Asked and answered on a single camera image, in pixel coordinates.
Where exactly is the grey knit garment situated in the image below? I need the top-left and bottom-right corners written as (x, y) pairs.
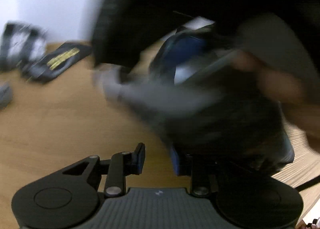
top-left (0, 83), bottom-right (13, 110)

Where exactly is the black SPACE print garment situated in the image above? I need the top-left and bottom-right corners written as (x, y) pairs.
top-left (20, 42), bottom-right (92, 84)

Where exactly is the black white plaid garment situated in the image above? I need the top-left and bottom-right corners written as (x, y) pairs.
top-left (1, 21), bottom-right (47, 72)

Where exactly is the navy brown plaid shirt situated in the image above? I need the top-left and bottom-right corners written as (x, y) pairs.
top-left (94, 24), bottom-right (296, 177)

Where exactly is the person's right hand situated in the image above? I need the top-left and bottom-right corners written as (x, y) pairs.
top-left (233, 50), bottom-right (319, 152)

